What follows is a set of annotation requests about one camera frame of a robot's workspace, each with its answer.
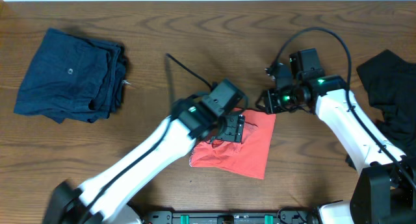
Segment orange t-shirt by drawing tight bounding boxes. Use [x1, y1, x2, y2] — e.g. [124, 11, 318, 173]
[189, 110, 276, 180]

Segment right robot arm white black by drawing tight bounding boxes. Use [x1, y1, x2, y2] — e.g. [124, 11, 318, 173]
[255, 49, 415, 223]

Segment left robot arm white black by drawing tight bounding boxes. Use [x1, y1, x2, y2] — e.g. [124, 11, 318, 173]
[42, 79, 248, 224]

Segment black folded garment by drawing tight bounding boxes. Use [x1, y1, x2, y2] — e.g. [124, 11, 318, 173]
[357, 49, 415, 156]

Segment navy blue folded shorts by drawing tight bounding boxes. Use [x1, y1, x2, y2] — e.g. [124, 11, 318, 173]
[14, 28, 127, 123]

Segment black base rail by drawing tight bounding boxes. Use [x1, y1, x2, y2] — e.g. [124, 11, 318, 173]
[142, 208, 322, 224]

